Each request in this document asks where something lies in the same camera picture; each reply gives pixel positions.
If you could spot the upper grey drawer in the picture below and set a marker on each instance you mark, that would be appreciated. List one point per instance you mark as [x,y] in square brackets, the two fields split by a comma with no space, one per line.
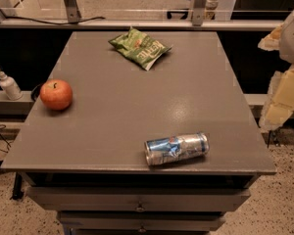
[138,199]

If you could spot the lower grey drawer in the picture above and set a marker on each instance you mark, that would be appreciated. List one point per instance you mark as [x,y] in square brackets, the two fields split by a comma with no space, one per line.
[149,221]

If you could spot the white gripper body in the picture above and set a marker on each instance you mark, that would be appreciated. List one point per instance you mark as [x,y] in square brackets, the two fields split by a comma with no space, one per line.
[286,40]

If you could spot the left metal bracket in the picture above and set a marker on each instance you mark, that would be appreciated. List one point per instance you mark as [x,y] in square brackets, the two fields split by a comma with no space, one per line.
[72,10]

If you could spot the grey drawer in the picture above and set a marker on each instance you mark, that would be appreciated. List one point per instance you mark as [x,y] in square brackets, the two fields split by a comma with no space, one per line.
[149,221]
[138,199]

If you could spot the green chips bag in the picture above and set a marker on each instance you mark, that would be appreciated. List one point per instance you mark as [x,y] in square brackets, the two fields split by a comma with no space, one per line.
[139,47]

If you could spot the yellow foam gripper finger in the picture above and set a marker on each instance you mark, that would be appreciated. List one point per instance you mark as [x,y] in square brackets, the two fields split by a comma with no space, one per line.
[271,41]
[279,105]

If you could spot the white pump bottle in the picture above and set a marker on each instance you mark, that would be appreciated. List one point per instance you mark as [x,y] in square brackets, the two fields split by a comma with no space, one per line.
[10,87]

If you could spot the right metal bracket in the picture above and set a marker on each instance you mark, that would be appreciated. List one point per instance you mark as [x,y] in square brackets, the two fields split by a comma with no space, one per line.
[198,12]

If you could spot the metal bracket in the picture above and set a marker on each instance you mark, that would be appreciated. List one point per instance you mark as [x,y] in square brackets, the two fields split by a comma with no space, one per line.
[198,12]
[72,10]

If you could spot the red apple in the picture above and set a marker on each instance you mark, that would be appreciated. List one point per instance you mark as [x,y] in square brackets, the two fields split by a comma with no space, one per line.
[56,94]

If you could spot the silver blue redbull can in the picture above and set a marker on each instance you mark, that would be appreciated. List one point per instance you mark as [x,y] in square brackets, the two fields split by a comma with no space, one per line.
[176,148]

